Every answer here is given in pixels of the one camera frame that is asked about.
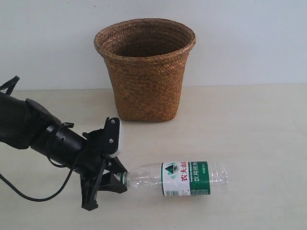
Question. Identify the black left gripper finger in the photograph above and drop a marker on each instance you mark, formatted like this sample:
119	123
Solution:
115	166
113	183

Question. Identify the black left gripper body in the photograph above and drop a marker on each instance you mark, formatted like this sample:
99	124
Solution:
93	162

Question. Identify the clear plastic water bottle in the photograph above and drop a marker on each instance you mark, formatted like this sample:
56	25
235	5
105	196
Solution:
176	178

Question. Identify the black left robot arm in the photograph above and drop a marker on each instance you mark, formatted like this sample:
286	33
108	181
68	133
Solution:
27	124

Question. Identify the brown woven straw basket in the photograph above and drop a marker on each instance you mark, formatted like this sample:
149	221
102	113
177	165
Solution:
146	60

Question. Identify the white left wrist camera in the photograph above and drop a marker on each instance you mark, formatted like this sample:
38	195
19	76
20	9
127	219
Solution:
113	137

